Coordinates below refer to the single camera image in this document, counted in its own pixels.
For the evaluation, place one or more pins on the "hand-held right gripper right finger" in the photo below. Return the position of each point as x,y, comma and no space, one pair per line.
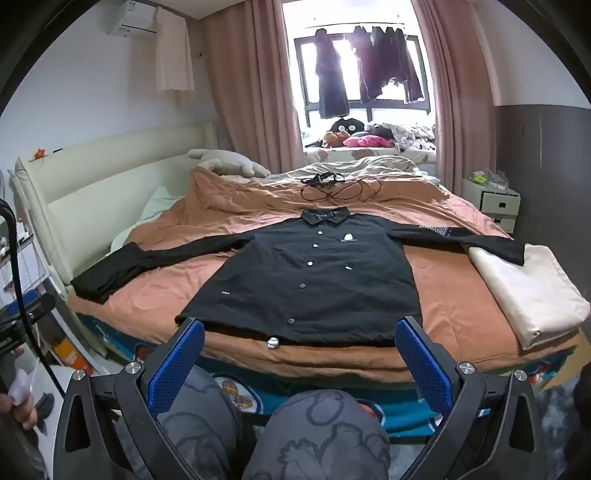
422,364

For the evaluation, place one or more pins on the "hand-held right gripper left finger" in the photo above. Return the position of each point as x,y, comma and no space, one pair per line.
178,364

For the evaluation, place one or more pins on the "black button shirt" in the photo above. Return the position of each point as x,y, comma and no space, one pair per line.
314,277

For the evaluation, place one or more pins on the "pile of patterned clothes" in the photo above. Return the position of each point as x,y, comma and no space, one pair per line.
411,136

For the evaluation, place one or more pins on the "person's left hand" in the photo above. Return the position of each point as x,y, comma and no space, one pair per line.
25,415

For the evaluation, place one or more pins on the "teal printed bed sheet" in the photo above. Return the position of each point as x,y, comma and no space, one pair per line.
406,417

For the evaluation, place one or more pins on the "white paper slip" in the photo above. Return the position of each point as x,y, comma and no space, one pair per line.
22,383

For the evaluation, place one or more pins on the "white storage shelf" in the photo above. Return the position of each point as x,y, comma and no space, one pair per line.
27,258

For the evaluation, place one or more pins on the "orange-brown blanket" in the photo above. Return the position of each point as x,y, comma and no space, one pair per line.
443,295

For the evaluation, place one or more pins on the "person's left leg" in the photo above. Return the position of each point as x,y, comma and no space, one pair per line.
203,438

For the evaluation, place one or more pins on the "person's leg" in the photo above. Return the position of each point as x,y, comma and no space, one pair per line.
323,438
203,438

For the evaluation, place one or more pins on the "folded black garment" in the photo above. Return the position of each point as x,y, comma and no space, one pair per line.
106,277

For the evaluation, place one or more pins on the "person's right leg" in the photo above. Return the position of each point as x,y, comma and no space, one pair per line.
323,438

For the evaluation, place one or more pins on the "folded cream cloth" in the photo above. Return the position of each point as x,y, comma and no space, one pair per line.
531,295

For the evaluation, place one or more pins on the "cream padded headboard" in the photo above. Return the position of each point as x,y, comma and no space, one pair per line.
92,180

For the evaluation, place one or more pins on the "light green pillow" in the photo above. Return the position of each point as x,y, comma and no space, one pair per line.
152,203

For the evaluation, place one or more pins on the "small orange toy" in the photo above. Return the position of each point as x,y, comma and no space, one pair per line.
39,153

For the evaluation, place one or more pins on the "white nightstand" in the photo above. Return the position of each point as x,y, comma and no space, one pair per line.
498,203

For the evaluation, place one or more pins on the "small green item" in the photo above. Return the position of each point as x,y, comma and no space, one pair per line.
478,177

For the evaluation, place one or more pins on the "beige quilt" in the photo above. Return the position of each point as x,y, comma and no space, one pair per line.
360,165

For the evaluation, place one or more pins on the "pink plush toy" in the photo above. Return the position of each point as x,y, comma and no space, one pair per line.
364,141

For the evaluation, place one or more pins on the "brown plush toy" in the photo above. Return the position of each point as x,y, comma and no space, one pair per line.
334,137

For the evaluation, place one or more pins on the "black plush toy white eyes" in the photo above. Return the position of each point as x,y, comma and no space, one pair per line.
346,127

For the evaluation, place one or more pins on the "pink curtain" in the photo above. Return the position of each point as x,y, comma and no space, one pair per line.
249,83
457,92

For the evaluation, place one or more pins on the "dark maroon hanging garment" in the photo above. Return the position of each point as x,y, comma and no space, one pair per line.
406,69

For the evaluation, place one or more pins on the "dark hanging jacket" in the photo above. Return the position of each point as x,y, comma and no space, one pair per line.
330,83

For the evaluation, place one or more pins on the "maroon hanging jacket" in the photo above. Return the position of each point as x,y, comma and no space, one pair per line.
369,69

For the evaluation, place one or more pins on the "cream hanging cloth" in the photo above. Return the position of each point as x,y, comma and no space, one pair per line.
173,60

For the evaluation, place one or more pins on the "white air conditioner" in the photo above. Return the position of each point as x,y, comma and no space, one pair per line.
131,21

